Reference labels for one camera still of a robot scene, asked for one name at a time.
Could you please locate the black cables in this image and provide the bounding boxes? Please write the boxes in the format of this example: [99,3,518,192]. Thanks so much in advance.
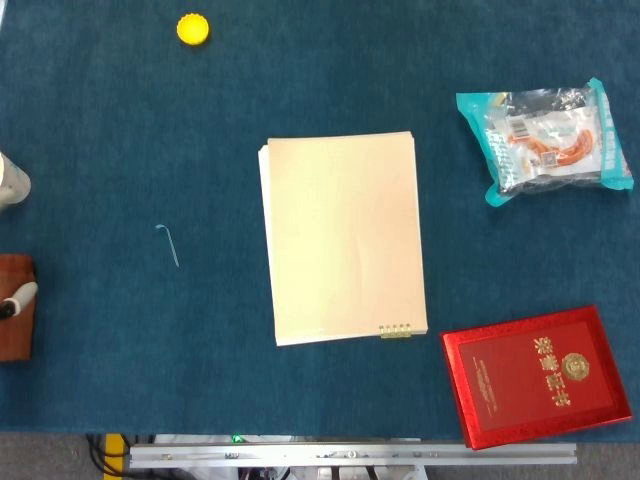
[85,433,109,476]

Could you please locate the yellow bottle cap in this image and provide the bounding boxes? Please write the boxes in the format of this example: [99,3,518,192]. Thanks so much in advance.
[176,13,211,47]

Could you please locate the cream paper stack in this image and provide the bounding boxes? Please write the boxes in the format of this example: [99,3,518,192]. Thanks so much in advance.
[257,131,430,347]

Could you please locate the red certificate folder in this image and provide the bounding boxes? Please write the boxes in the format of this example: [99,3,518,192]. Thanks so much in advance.
[439,304,634,450]

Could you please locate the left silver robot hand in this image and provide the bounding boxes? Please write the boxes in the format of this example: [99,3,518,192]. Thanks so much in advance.
[0,281,40,320]

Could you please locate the aluminium rail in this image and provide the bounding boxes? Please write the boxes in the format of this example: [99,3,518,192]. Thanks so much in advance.
[128,441,579,470]

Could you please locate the yellow tape strip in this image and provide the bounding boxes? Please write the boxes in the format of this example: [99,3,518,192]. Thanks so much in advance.
[103,433,126,480]

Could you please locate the brown wooden block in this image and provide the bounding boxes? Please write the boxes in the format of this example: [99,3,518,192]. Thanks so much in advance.
[0,253,38,363]

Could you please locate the teal snack bag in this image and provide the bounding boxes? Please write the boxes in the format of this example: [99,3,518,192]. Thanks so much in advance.
[455,76,635,209]

